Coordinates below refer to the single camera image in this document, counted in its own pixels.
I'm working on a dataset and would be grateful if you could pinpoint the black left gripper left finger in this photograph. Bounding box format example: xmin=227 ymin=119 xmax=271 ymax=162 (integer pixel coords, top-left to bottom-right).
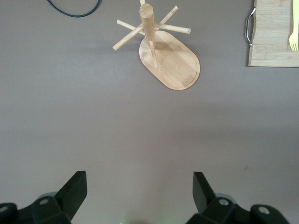
xmin=0 ymin=171 xmax=88 ymax=224

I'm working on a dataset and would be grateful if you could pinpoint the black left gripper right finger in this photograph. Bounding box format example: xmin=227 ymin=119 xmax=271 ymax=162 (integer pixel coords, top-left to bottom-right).
xmin=186 ymin=172 xmax=291 ymax=224

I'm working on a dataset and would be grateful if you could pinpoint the wooden cup rack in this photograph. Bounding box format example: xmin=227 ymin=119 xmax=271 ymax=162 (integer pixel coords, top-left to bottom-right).
xmin=112 ymin=0 xmax=200 ymax=91

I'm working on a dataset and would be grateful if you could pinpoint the yellow plastic fork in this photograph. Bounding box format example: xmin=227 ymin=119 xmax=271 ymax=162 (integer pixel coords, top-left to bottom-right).
xmin=289 ymin=0 xmax=299 ymax=51

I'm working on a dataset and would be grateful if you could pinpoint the bamboo cutting board, metal handle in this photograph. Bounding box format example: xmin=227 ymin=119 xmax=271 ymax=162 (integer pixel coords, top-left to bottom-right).
xmin=245 ymin=0 xmax=299 ymax=68

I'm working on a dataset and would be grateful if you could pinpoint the black looped cable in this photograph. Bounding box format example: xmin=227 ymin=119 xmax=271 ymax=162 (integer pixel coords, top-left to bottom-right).
xmin=46 ymin=0 xmax=103 ymax=18

